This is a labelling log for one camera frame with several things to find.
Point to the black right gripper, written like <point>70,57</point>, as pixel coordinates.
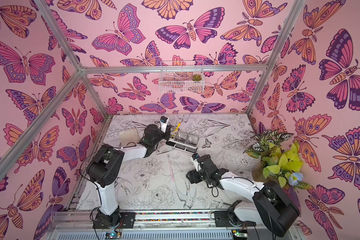
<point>200,165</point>

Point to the grey toothbrush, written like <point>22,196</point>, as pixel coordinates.
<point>170,130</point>

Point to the white wire basket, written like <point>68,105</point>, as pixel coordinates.
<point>176,76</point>

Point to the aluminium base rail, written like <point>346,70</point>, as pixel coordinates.
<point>157,225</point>

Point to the beige green-fingered glove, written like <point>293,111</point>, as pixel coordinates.
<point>129,138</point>

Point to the small succulent plant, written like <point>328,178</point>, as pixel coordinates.
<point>197,78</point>

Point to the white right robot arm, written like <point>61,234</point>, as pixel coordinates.
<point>270,206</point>

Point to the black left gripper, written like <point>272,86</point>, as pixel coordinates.
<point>167,134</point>

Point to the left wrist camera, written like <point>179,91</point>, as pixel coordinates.
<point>164,123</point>

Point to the cream toothbrush holder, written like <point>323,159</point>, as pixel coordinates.
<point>184,141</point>

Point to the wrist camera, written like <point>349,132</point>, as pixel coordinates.
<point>195,158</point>
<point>164,123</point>

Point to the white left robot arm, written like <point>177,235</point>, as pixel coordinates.
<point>104,168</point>

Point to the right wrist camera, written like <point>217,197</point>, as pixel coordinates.
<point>195,158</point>

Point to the artificial leafy potted plant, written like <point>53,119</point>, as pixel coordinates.
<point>277,163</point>

